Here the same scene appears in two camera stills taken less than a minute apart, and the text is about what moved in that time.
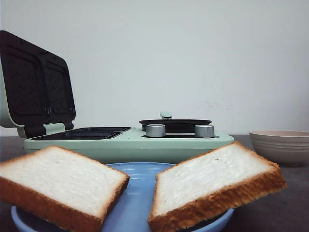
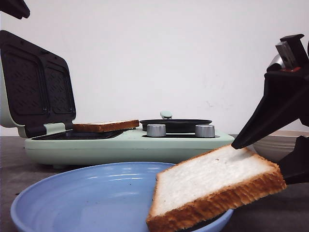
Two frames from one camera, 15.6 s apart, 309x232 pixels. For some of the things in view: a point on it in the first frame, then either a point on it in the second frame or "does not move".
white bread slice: (208, 181) does not move
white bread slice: (63, 186) -> (105, 125)
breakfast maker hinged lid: (36, 86) does not move
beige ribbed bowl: (287, 148) does not move
